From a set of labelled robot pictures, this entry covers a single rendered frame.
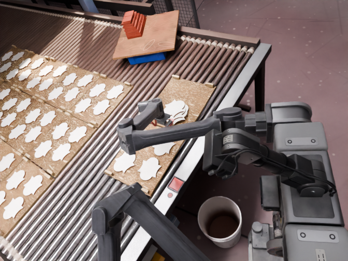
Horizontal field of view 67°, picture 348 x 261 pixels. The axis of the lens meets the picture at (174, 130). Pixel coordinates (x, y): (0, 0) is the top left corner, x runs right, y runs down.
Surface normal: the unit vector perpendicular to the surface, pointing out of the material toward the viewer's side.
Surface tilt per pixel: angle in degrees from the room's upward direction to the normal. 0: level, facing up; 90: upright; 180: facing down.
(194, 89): 0
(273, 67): 0
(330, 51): 0
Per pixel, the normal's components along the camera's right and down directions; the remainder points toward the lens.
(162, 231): -0.24, 0.03
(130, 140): 0.14, 0.30
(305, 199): -0.26, -0.57
